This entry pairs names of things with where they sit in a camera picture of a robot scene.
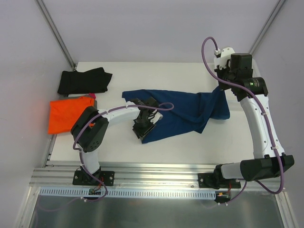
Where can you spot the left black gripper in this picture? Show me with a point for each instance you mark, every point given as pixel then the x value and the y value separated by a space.
pixel 144 129

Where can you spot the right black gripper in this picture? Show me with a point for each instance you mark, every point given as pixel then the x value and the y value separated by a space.
pixel 224 85

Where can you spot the blue t shirt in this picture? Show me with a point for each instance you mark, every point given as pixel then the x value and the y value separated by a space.
pixel 191 111

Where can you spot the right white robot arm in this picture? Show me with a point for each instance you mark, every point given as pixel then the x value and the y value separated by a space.
pixel 270 159

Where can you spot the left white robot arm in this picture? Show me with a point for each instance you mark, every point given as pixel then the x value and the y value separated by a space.
pixel 90 128

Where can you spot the white plastic basket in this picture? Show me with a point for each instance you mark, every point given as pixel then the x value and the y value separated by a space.
pixel 217 63

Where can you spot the pink folded t shirt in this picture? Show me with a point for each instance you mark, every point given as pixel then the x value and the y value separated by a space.
pixel 92 95

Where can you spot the black folded t shirt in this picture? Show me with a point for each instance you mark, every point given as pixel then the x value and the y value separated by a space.
pixel 92 81

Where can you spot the right corner aluminium profile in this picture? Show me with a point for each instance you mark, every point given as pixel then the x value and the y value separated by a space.
pixel 267 25

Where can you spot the corner aluminium profile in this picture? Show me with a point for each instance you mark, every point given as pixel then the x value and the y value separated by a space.
pixel 267 25
pixel 54 30

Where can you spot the orange folded t shirt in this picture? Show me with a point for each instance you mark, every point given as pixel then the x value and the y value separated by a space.
pixel 65 113

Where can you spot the left corner aluminium profile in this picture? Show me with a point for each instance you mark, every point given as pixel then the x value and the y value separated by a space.
pixel 54 30

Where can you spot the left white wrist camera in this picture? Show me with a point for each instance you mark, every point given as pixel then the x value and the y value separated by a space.
pixel 155 118

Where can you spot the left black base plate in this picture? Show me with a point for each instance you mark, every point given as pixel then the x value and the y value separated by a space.
pixel 81 178

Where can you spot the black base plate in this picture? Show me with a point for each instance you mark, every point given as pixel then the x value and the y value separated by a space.
pixel 214 181
pixel 81 178

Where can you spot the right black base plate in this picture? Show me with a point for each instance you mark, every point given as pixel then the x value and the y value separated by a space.
pixel 214 181

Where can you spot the aluminium mounting rail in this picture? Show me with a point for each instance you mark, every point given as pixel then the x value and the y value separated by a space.
pixel 127 175

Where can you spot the white slotted cable duct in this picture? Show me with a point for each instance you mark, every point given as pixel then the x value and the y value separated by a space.
pixel 129 193

